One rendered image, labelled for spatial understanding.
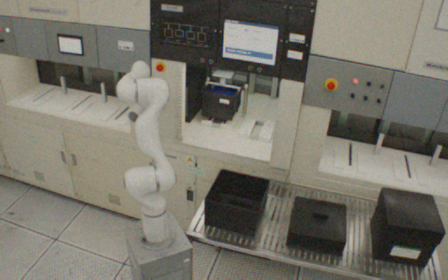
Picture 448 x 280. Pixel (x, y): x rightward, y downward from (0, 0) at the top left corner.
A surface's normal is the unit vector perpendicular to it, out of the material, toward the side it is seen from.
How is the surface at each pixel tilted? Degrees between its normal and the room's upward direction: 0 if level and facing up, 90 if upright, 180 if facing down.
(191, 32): 90
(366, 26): 90
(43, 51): 90
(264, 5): 90
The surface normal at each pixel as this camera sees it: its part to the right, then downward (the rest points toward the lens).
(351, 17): -0.29, 0.48
